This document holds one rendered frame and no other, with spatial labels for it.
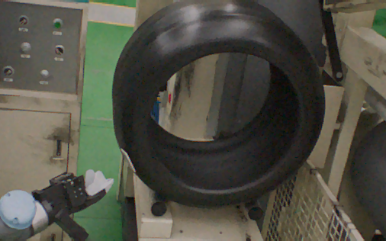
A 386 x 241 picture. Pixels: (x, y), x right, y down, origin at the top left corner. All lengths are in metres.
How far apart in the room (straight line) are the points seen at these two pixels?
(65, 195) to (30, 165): 1.00
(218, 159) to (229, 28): 0.56
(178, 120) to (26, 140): 0.69
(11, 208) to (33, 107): 1.11
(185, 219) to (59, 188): 0.52
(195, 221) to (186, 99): 0.40
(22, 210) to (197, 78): 0.84
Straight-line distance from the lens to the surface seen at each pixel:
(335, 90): 1.92
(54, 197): 1.40
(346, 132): 2.02
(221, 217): 1.82
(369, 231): 2.61
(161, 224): 1.66
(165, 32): 1.45
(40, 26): 2.23
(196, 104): 1.90
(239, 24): 1.44
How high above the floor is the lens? 1.78
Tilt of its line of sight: 23 degrees down
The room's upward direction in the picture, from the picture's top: 9 degrees clockwise
